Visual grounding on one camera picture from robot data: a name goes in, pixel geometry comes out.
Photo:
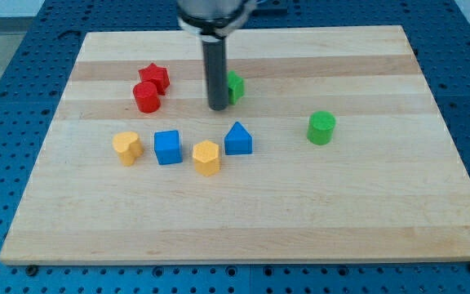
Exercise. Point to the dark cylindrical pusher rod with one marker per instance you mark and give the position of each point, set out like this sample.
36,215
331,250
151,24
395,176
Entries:
215,68

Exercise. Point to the green star block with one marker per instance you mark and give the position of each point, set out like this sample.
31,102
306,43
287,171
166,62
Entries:
236,87

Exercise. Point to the red star block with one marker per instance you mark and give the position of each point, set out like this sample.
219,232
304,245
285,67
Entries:
156,75

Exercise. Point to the light wooden board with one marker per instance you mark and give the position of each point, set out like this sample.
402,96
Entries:
389,187

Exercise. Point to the red cylinder block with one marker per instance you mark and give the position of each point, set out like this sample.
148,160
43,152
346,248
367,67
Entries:
146,97

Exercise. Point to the blue triangle block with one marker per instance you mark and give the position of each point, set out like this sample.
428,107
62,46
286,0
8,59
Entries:
238,140

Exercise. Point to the yellow hexagon block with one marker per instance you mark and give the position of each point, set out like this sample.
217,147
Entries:
206,158

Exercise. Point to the blue cube block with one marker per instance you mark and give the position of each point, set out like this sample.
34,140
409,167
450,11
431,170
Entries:
167,147

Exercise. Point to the yellow heart block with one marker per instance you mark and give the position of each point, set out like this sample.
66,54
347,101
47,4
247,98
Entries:
128,147

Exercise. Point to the green cylinder block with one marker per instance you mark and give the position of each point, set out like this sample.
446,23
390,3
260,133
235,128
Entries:
321,125

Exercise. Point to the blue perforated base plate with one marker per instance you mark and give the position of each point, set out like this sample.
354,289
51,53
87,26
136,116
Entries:
31,87

